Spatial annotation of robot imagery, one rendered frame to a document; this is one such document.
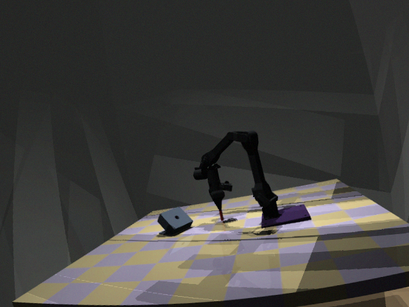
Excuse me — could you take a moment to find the dark grey panel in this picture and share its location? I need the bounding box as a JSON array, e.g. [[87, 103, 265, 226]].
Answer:
[[158, 207, 193, 235]]

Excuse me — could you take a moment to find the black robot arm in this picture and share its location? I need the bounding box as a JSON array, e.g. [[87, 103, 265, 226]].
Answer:
[[193, 130, 279, 220]]

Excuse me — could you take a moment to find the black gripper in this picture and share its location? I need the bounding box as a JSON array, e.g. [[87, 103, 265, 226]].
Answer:
[[208, 178, 225, 211]]

